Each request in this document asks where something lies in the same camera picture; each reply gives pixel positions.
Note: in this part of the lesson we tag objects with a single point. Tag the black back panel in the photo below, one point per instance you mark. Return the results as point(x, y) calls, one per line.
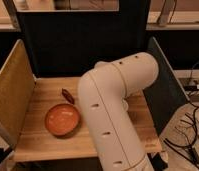
point(70, 43)

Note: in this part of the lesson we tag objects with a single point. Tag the wooden left side panel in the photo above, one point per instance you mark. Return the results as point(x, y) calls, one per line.
point(16, 87)

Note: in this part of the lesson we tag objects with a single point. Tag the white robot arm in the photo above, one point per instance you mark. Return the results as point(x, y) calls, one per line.
point(102, 92)

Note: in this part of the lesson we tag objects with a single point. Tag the dark right side panel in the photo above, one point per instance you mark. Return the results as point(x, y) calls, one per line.
point(166, 98)

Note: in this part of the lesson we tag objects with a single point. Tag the power strip on floor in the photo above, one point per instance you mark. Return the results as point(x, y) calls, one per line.
point(192, 85)

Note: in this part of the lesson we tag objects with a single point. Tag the orange bowl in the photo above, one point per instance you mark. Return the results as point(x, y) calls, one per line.
point(62, 119)

